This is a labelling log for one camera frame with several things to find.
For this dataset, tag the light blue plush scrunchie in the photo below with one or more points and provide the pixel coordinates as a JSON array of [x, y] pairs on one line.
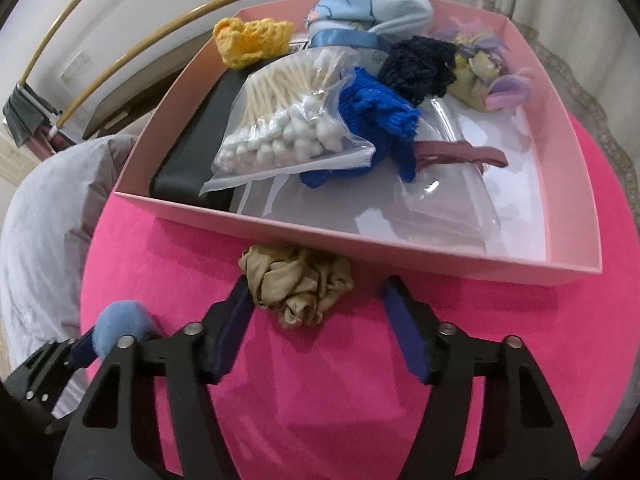
[[127, 327]]

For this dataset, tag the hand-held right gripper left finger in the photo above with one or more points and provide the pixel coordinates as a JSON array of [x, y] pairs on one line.
[[235, 320]]

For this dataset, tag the clear plastic zip bag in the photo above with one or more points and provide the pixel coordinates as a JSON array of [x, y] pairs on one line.
[[450, 210]]

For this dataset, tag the yellow knitted scrunchie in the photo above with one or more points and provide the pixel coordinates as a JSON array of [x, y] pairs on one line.
[[250, 40]]

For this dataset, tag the small doll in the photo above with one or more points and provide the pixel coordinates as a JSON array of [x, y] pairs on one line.
[[480, 72]]

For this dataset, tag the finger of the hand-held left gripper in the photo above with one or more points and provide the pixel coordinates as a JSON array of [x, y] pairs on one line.
[[82, 351]]

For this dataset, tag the pink cardboard box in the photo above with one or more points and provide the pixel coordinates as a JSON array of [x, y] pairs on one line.
[[565, 210]]

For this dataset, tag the wooden rail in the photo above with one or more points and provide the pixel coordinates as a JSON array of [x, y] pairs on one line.
[[165, 27], [55, 20]]

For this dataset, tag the white duvet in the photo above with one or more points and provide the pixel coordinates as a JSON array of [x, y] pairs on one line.
[[45, 240]]

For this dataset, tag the bag of cotton swabs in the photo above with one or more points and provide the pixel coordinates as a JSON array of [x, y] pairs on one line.
[[285, 125]]

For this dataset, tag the light blue printed cloth bundle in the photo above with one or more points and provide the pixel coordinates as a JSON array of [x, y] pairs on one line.
[[370, 12]]

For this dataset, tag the pink round table cover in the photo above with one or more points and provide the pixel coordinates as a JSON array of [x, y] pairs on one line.
[[325, 410]]

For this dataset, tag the beige stocking bundle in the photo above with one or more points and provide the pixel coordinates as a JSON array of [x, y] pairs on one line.
[[300, 285]]

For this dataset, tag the white wall outlet plate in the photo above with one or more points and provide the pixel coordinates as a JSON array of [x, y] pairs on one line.
[[76, 67]]

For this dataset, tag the blue knitted scrunchie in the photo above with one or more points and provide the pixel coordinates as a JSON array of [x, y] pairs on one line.
[[375, 110]]

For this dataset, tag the grey hanging cloth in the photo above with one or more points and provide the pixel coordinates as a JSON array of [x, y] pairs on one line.
[[27, 115]]

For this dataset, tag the cream curtain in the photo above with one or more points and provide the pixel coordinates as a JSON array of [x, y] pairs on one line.
[[585, 95]]

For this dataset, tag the navy knitted scrunchie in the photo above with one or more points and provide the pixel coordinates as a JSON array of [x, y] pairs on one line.
[[417, 67]]

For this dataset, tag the black leather pad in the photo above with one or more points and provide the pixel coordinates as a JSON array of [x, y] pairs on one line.
[[200, 150]]

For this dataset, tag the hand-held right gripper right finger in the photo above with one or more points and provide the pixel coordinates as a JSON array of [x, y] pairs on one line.
[[406, 327]]

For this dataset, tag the dark wooden cabinet top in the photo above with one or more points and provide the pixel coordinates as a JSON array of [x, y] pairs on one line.
[[130, 95]]

